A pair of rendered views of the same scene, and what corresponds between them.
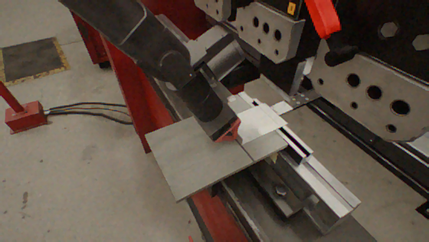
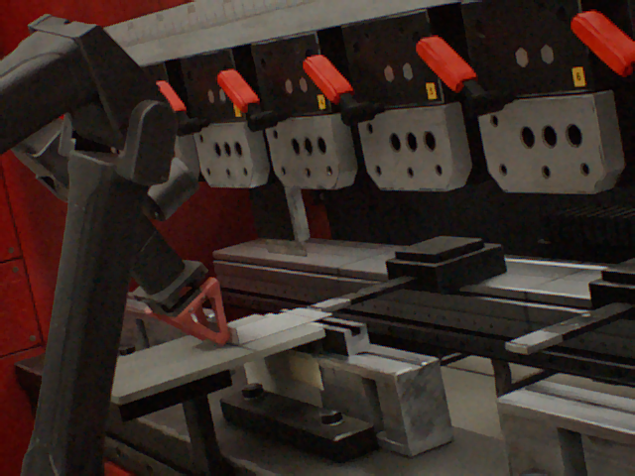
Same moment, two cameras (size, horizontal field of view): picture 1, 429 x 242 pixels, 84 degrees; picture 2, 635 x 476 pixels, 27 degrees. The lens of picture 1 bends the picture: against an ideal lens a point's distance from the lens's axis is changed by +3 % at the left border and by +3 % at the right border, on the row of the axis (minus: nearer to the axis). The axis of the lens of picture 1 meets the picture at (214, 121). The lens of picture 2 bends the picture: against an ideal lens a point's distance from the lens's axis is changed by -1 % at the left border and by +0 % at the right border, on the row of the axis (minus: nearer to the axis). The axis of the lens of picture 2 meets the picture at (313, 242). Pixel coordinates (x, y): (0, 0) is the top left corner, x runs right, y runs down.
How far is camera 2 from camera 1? 1.19 m
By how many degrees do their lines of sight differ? 36
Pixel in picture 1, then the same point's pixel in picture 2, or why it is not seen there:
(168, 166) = not seen: hidden behind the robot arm
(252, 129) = (264, 330)
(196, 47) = not seen: hidden behind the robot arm
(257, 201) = (294, 458)
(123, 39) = (42, 150)
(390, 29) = (289, 85)
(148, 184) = not seen: outside the picture
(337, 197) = (401, 365)
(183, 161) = (133, 375)
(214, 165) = (186, 367)
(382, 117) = (321, 165)
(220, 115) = (181, 275)
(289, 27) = (242, 131)
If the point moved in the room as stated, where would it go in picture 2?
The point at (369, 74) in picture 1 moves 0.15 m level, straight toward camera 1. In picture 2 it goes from (298, 131) to (204, 159)
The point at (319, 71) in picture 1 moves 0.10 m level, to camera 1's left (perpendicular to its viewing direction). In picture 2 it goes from (277, 159) to (190, 177)
